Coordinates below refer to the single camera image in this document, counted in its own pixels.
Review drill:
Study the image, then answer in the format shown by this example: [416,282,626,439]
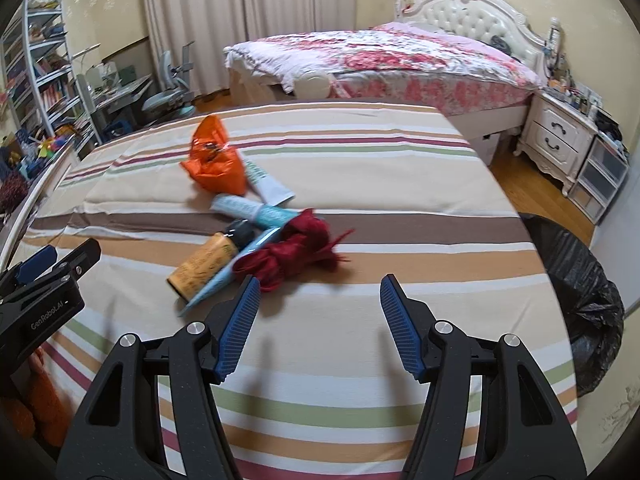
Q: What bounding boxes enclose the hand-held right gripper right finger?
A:
[379,274,588,480]

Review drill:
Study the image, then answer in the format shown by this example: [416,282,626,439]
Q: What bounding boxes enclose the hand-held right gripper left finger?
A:
[57,275,262,480]

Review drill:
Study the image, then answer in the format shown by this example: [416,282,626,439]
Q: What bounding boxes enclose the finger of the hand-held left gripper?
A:
[0,237,102,306]
[12,245,60,283]

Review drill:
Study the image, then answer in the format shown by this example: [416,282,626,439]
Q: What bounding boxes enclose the blue and white tube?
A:
[176,226,282,317]

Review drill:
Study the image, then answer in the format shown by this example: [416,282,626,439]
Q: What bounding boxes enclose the dark bottle with gold label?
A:
[166,217,257,305]

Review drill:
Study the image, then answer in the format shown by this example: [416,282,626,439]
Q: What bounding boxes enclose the dark red ribbon bundle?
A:
[232,208,357,293]

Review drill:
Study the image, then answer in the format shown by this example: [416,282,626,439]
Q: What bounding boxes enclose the white tube with teal print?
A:
[241,159,296,207]

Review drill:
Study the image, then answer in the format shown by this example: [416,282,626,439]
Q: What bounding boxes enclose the orange printed plastic bag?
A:
[180,114,249,197]

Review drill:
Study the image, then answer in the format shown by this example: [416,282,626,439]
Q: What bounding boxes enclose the trash bin with black bag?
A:
[517,212,626,398]

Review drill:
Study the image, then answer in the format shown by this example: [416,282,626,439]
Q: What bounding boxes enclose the person's left forearm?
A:
[0,350,71,448]

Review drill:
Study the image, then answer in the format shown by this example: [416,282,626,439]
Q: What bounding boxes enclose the dark red fluffy duster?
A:
[0,175,31,213]

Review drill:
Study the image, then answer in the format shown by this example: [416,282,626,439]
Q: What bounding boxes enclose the pile of colourful toys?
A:
[0,130,76,181]

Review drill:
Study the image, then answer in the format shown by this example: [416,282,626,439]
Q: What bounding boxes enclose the blue plastic stool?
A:
[105,117,138,138]

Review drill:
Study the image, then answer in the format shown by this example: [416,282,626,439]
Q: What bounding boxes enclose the striped tablecloth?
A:
[0,102,581,480]

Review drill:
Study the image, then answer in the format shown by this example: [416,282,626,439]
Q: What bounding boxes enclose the grey study desk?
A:
[90,72,153,136]

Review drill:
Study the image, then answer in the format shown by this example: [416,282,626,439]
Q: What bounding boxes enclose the grey desk chair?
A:
[141,40,198,123]

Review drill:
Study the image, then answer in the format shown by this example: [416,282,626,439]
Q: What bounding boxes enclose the white bookshelf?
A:
[0,0,101,161]

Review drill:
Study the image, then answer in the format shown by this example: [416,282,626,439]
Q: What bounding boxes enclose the white cardboard box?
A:
[470,130,506,166]

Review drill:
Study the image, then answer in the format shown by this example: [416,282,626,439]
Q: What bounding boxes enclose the white nightstand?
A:
[514,90,601,198]

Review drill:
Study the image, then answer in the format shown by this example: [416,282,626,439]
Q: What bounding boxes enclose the clear plastic drawer unit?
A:
[567,135,631,226]

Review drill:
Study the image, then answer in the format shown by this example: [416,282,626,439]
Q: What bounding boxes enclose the beige curtain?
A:
[240,0,358,61]
[140,0,251,106]

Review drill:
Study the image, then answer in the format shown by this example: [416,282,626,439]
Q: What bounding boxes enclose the pink floral blanket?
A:
[223,22,543,116]

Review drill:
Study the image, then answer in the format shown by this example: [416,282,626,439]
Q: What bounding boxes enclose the black clutter on drawer unit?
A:
[595,110,628,153]

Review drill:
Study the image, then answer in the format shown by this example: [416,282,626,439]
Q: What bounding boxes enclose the clutter of small bottles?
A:
[542,60,606,116]

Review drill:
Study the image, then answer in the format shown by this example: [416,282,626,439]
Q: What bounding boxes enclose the white upholstered bed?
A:
[222,0,548,121]

